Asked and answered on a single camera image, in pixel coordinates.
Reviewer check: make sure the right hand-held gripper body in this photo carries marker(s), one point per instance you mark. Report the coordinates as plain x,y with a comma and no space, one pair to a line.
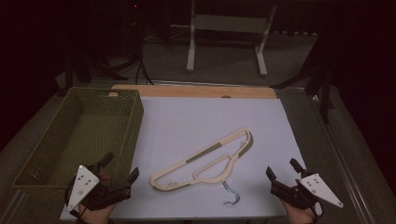
314,186

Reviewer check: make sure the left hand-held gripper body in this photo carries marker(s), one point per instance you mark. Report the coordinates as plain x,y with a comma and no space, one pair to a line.
83,183

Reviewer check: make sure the green woven basket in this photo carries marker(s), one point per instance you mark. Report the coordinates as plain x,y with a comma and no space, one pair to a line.
84,137

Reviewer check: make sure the cream plastic clothes hanger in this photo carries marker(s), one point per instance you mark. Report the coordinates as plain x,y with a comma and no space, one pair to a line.
199,155

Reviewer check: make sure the person's right hand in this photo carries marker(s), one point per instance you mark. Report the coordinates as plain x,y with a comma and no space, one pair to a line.
299,215

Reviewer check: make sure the person's left hand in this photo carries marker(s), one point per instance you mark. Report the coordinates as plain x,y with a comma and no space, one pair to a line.
95,215

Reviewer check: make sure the white paper sheet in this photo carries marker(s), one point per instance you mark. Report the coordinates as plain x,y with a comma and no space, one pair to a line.
193,118

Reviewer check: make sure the black tripod stand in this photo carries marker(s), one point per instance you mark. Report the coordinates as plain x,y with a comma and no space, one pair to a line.
87,67

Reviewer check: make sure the black metal stand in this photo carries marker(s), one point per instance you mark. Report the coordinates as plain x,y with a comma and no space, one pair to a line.
320,74

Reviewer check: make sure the white metal stand frame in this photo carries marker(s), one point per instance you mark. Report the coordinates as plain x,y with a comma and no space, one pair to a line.
229,23

